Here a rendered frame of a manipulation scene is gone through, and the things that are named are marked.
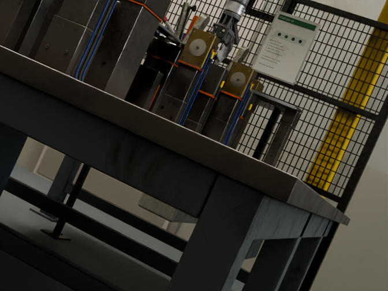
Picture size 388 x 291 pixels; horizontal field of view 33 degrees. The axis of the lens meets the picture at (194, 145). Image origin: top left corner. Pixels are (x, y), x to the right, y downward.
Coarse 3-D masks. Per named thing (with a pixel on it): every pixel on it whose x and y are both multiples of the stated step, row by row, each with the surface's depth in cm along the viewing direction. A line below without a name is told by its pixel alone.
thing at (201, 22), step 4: (200, 16) 215; (204, 16) 214; (208, 16) 215; (196, 20) 216; (200, 20) 214; (204, 20) 214; (208, 20) 216; (196, 24) 215; (200, 24) 214; (204, 24) 216; (192, 28) 215; (200, 28) 215; (204, 28) 217; (188, 36) 215; (184, 40) 215; (184, 44) 215
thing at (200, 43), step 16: (192, 32) 213; (192, 48) 212; (208, 48) 211; (192, 64) 211; (208, 64) 214; (176, 80) 213; (192, 80) 211; (176, 96) 212; (192, 96) 213; (160, 112) 213; (176, 112) 211
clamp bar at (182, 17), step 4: (184, 4) 264; (188, 4) 264; (184, 8) 264; (188, 8) 264; (192, 8) 263; (184, 12) 263; (188, 12) 266; (180, 16) 264; (184, 16) 263; (188, 16) 266; (180, 20) 263; (184, 20) 266; (180, 24) 263; (184, 24) 266; (176, 28) 263; (180, 28) 263; (184, 28) 266; (176, 32) 263; (180, 32) 263; (180, 36) 265
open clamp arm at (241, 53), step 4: (240, 48) 246; (244, 48) 245; (248, 48) 246; (240, 52) 245; (244, 52) 245; (248, 52) 248; (236, 56) 246; (240, 56) 245; (244, 56) 247; (232, 60) 246; (236, 60) 245; (240, 60) 247; (232, 64) 246; (228, 68) 246
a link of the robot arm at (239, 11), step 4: (228, 4) 252; (232, 4) 251; (236, 4) 251; (240, 4) 251; (228, 8) 252; (232, 8) 251; (236, 8) 251; (240, 8) 252; (244, 8) 253; (232, 12) 252; (236, 12) 251; (240, 12) 252; (240, 16) 253
